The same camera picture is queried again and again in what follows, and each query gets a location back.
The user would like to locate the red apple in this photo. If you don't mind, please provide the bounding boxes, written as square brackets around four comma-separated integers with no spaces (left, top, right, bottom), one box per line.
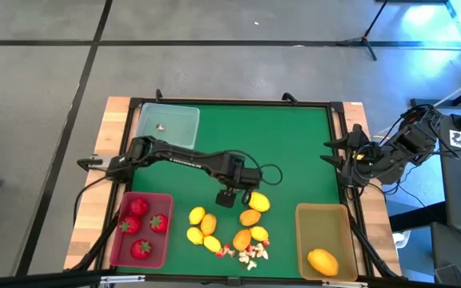
[130,238,153,260]

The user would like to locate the large orange mango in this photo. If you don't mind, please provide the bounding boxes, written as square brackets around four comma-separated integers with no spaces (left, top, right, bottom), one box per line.
[307,248,340,277]

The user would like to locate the silver bracket plate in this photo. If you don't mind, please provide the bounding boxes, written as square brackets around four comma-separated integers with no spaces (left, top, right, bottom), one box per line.
[100,274,146,285]
[321,279,370,288]

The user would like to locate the grey floor bin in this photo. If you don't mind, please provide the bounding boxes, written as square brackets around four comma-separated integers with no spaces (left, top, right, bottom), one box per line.
[433,263,461,288]

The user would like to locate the black tripod stand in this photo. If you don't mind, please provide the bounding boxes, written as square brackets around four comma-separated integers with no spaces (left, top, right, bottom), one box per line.
[336,0,391,62]

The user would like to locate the orange plastic bin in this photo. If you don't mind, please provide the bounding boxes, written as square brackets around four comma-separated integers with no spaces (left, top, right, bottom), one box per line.
[295,202,359,282]

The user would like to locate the yellow lemon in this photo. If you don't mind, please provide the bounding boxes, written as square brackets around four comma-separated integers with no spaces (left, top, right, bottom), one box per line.
[250,226,270,242]
[203,234,222,254]
[188,206,206,226]
[248,191,271,213]
[186,226,205,246]

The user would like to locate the clear plastic bin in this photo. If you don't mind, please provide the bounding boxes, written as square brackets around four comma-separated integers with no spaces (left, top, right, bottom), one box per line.
[139,102,201,152]

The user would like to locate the black stand base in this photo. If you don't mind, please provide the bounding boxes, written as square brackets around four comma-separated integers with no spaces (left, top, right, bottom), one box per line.
[410,78,461,109]

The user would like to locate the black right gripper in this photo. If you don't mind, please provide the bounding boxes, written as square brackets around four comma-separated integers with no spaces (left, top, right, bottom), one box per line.
[320,123,375,188]

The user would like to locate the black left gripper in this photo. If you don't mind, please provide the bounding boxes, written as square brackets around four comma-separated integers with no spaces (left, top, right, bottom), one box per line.
[214,154,262,209]

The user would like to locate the black frame beam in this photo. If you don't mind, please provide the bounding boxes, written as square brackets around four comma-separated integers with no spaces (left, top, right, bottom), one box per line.
[0,268,461,288]

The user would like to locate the red strawberry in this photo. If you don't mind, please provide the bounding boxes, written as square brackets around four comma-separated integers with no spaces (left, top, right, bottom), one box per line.
[118,215,142,236]
[149,214,170,234]
[129,198,150,217]

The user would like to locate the black diagonal frame strut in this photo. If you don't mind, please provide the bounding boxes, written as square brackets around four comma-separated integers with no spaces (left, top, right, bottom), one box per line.
[348,215,399,279]
[70,211,119,273]

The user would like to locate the green table mat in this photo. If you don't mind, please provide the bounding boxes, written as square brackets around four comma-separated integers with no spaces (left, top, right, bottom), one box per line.
[128,104,342,279]

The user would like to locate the pink plastic bin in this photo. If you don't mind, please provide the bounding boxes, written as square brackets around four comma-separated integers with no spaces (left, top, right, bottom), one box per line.
[109,190,174,269]

